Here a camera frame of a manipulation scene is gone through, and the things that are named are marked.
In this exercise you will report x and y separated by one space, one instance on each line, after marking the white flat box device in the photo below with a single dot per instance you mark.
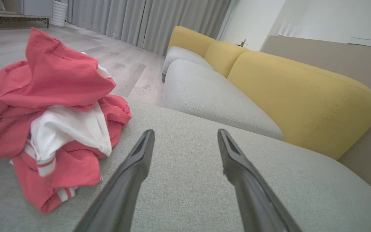
369 42

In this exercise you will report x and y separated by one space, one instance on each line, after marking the white ribbed cylinder pot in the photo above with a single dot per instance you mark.
58 14

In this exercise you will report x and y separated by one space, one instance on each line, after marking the grey pleated curtain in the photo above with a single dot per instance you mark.
147 22

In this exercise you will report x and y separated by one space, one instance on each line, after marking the yellow sofa backrest cushion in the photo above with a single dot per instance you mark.
301 100
188 38
224 56

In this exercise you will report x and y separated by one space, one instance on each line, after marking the red shorts with white stripe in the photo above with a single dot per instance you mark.
53 77

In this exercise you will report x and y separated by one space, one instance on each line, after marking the low wooden media cabinet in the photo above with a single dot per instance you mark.
27 8

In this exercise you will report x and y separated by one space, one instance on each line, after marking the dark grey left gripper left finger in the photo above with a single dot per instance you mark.
121 190

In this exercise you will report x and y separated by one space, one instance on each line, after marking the grey sofa seat cushion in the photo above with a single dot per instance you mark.
182 54
211 93

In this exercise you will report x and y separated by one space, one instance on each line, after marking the white wall plug adapter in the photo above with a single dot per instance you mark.
243 42

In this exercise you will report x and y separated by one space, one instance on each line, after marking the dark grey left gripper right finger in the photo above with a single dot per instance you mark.
253 199

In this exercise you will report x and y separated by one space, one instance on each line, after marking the large grey sofa ottoman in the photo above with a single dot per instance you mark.
188 180

